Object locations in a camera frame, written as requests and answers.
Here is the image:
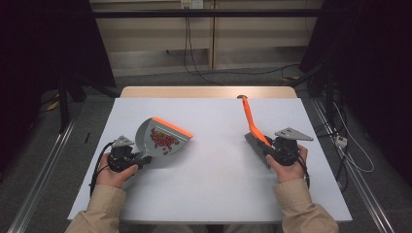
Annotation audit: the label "person's right hand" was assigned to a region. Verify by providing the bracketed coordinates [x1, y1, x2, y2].
[265, 145, 309, 184]

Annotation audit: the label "metal floor rail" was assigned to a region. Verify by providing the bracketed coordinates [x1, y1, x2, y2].
[6, 120, 77, 233]
[310, 98, 396, 233]

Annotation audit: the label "white power adaptor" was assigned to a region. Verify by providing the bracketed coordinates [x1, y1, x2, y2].
[334, 135, 348, 149]

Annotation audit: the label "orange-handled grey brush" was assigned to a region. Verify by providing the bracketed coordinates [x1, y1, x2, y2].
[241, 96, 276, 170]

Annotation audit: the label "white wall socket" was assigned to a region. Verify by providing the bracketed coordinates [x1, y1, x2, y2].
[180, 0, 204, 10]

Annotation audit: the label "grey dustpan with orange edge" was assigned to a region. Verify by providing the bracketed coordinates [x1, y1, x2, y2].
[134, 116, 194, 160]

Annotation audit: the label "black curtain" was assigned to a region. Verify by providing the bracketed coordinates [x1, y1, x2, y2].
[0, 0, 117, 169]
[299, 0, 412, 178]

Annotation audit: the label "person's left hand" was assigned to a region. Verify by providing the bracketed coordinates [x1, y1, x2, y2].
[95, 153, 139, 189]

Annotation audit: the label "wooden table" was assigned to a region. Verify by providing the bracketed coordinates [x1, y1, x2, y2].
[120, 85, 298, 99]

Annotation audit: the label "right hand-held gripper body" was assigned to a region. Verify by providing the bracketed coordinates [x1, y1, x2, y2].
[271, 126, 315, 167]

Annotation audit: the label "right hand-held gripper cable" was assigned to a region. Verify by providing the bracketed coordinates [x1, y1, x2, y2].
[295, 151, 311, 189]

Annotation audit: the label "red and green beans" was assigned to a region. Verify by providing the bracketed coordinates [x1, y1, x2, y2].
[150, 127, 181, 155]

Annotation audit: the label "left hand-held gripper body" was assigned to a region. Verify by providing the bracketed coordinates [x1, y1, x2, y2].
[107, 135, 142, 173]

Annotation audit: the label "white cable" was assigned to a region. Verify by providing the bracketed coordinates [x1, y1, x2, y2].
[333, 101, 375, 174]

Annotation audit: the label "hand-held gripper cable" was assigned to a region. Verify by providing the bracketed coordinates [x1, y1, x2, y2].
[89, 142, 115, 197]
[295, 151, 311, 189]

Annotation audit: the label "black horizontal bar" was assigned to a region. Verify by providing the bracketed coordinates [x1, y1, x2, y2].
[91, 9, 322, 18]

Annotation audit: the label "black metal stand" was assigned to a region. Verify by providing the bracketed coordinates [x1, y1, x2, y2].
[57, 77, 71, 134]

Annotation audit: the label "left hand-held gripper cable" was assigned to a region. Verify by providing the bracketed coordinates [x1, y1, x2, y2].
[89, 142, 115, 197]

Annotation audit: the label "black wall cable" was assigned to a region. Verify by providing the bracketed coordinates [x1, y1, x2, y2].
[188, 17, 224, 86]
[183, 17, 300, 78]

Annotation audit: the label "white board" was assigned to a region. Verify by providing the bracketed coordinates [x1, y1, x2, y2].
[67, 97, 354, 224]

